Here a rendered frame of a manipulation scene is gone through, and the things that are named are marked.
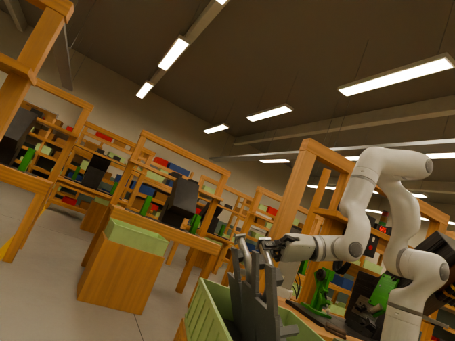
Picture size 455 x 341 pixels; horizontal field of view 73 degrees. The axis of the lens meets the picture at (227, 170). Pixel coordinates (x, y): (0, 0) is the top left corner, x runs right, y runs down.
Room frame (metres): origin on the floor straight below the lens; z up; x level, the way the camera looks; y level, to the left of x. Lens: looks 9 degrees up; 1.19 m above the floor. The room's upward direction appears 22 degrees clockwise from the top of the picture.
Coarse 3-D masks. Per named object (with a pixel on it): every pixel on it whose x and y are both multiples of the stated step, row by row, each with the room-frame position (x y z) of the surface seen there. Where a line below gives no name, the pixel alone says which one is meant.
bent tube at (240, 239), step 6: (240, 234) 1.16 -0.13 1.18; (234, 240) 1.18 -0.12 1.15; (240, 240) 1.15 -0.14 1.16; (240, 246) 1.14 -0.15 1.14; (246, 246) 1.14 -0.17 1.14; (246, 252) 1.12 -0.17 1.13; (246, 258) 1.11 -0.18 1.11; (246, 264) 1.11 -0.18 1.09; (246, 270) 1.11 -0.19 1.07; (246, 276) 1.12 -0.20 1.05
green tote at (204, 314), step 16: (208, 288) 1.28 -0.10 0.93; (224, 288) 1.29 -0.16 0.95; (192, 304) 1.23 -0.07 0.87; (208, 304) 1.00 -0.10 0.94; (224, 304) 1.29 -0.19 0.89; (192, 320) 1.14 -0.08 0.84; (208, 320) 0.95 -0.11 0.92; (288, 320) 1.32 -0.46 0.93; (192, 336) 1.05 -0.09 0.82; (208, 336) 0.89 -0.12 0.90; (224, 336) 0.76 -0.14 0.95; (304, 336) 1.17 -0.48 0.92; (320, 336) 1.10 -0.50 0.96
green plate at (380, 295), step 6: (384, 276) 1.94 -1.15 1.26; (390, 276) 1.90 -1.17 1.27; (378, 282) 1.95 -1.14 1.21; (384, 282) 1.92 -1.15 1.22; (390, 282) 1.88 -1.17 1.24; (396, 282) 1.85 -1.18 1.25; (378, 288) 1.93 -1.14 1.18; (384, 288) 1.90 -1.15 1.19; (390, 288) 1.86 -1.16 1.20; (372, 294) 1.94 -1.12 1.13; (378, 294) 1.90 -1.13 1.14; (384, 294) 1.88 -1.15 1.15; (372, 300) 1.92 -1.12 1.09; (378, 300) 1.88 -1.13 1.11; (384, 300) 1.85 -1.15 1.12
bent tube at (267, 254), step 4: (260, 240) 1.00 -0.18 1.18; (264, 240) 1.01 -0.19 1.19; (268, 240) 1.00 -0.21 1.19; (260, 244) 1.01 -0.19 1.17; (256, 248) 1.03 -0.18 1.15; (260, 248) 1.00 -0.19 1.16; (264, 252) 0.98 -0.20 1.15; (268, 252) 0.98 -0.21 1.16; (264, 256) 0.97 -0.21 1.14; (268, 256) 0.97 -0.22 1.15; (268, 260) 0.96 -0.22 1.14; (272, 260) 0.97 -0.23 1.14; (272, 264) 0.96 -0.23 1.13; (264, 268) 0.96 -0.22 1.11; (264, 292) 0.97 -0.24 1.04; (264, 296) 0.97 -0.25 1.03; (264, 300) 0.98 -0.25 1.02
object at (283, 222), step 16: (304, 160) 2.00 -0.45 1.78; (304, 176) 2.01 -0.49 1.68; (288, 192) 2.02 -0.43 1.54; (336, 192) 2.18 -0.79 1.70; (288, 208) 2.00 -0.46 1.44; (336, 208) 2.12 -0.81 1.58; (288, 224) 2.01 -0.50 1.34; (336, 224) 2.13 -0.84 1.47; (432, 224) 2.50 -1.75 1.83; (272, 240) 2.01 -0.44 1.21; (304, 288) 2.17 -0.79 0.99
